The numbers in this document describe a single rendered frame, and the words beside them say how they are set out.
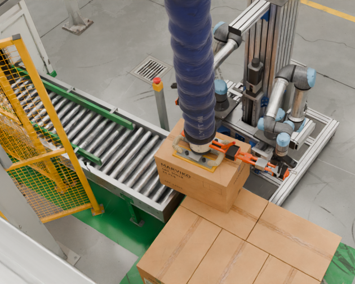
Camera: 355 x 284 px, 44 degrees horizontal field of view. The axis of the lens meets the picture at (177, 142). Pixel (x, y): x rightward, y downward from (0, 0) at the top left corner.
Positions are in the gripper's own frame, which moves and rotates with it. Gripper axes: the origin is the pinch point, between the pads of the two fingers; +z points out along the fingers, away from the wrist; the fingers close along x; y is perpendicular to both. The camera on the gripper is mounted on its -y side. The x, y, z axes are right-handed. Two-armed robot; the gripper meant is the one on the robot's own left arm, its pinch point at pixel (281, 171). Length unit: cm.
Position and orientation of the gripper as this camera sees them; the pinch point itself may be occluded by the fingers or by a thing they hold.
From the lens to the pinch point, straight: 301.7
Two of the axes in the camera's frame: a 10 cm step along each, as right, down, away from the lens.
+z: 0.9, 6.1, 7.9
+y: -8.6, -3.5, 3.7
